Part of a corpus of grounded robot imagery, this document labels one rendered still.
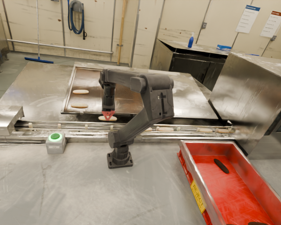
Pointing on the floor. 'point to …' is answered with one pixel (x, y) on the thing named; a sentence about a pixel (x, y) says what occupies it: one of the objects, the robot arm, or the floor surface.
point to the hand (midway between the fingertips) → (107, 117)
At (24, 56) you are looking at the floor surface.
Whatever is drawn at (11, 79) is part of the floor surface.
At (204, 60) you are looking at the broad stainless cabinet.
